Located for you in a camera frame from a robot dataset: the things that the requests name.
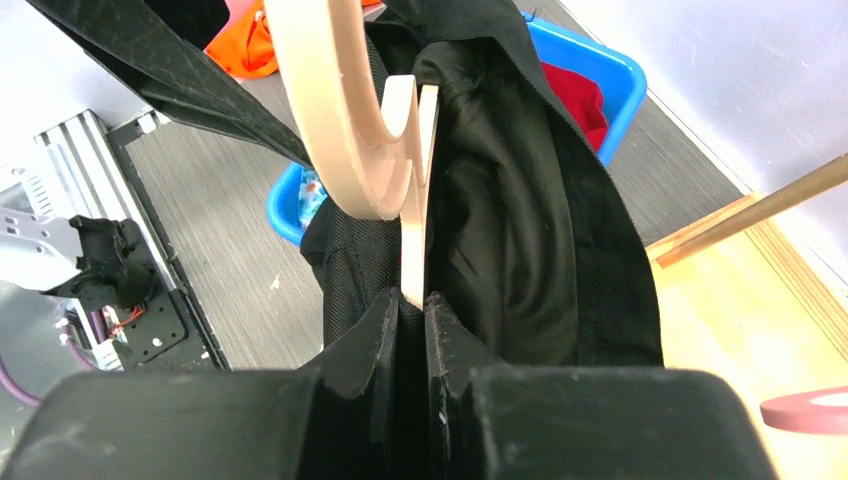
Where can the red pleated skirt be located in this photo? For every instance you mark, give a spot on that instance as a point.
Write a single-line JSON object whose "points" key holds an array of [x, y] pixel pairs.
{"points": [[583, 99]]}

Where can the blue floral garment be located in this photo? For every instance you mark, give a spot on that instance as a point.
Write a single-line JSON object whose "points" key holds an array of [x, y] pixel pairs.
{"points": [[311, 195]]}

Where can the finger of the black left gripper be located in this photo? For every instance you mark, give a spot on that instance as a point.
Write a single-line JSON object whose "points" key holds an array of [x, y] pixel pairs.
{"points": [[156, 49]]}

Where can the blue plastic bin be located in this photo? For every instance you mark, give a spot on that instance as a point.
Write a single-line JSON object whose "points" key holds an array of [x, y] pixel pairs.
{"points": [[601, 88]]}

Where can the aluminium frame rail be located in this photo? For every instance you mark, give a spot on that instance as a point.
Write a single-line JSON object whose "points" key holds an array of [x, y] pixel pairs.
{"points": [[64, 241]]}

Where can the pink tape roll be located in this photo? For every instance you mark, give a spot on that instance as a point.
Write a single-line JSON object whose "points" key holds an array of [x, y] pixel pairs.
{"points": [[820, 412]]}

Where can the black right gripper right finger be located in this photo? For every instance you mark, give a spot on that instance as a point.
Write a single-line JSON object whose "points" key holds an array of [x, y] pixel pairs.
{"points": [[493, 420]]}

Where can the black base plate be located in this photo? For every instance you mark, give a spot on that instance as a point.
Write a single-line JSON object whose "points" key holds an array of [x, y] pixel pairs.
{"points": [[168, 330]]}

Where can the orange cloth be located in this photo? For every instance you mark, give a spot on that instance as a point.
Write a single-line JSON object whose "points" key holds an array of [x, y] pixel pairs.
{"points": [[252, 46]]}

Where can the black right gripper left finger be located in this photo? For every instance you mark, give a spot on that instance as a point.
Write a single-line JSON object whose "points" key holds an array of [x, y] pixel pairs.
{"points": [[329, 419]]}

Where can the wooden rack base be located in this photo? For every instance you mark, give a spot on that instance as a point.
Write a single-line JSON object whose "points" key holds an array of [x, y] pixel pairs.
{"points": [[750, 310]]}

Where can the black garment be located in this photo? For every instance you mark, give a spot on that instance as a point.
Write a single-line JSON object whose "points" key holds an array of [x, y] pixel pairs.
{"points": [[529, 241]]}

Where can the wooden rack post left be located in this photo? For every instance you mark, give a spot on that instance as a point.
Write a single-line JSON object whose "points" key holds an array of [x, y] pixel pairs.
{"points": [[816, 182]]}

